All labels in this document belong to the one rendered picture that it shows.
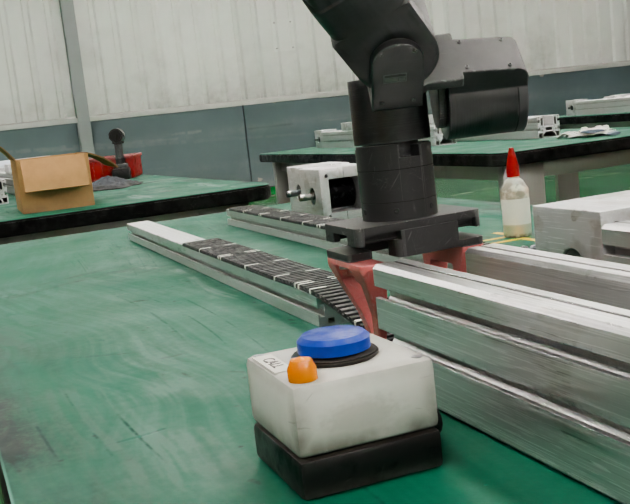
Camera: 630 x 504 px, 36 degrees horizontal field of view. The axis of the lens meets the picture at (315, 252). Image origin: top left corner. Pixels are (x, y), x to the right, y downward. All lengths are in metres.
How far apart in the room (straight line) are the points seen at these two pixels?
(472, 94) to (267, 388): 0.29
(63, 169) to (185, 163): 9.21
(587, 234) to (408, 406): 0.31
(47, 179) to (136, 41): 9.23
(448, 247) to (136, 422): 0.25
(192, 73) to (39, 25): 1.87
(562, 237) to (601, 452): 0.35
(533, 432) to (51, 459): 0.29
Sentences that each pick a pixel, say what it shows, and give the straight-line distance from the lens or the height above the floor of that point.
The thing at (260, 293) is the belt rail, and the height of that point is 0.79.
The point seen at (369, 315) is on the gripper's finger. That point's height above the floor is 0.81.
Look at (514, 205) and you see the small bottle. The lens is 1.29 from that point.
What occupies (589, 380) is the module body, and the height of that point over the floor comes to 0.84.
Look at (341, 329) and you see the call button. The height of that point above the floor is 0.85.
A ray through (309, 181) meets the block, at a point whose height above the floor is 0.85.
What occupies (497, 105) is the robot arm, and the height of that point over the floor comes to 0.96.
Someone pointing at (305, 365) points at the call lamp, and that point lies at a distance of 0.48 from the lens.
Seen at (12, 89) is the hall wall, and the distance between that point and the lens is 11.70.
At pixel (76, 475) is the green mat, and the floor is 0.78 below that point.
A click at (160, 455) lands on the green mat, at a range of 0.59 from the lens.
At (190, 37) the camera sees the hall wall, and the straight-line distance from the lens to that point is 12.09.
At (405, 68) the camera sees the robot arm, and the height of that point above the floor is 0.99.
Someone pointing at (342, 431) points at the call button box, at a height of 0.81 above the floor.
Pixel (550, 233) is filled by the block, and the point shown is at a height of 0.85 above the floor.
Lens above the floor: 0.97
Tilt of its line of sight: 8 degrees down
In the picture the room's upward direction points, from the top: 6 degrees counter-clockwise
